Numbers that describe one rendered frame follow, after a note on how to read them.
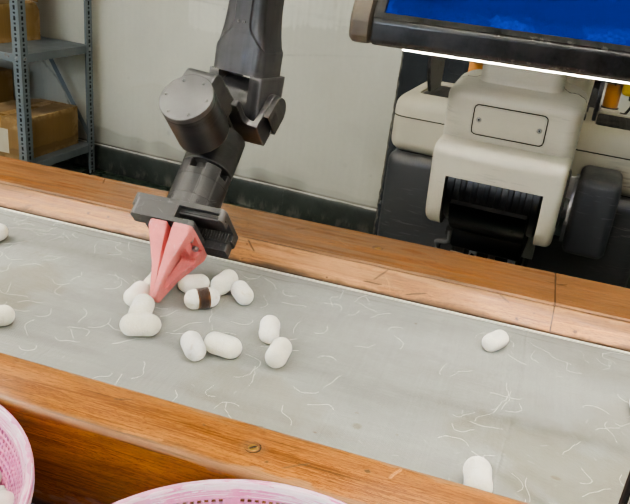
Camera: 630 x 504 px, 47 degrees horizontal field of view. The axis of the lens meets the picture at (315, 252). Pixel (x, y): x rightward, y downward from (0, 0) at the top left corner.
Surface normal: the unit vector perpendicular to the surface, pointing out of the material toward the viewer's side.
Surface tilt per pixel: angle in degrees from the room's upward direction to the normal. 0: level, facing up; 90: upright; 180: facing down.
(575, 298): 0
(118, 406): 0
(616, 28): 58
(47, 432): 90
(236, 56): 85
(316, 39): 90
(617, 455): 0
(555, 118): 98
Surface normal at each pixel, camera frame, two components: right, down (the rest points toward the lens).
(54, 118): 0.93, 0.22
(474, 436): 0.10, -0.91
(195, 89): -0.16, -0.46
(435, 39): -0.30, 0.36
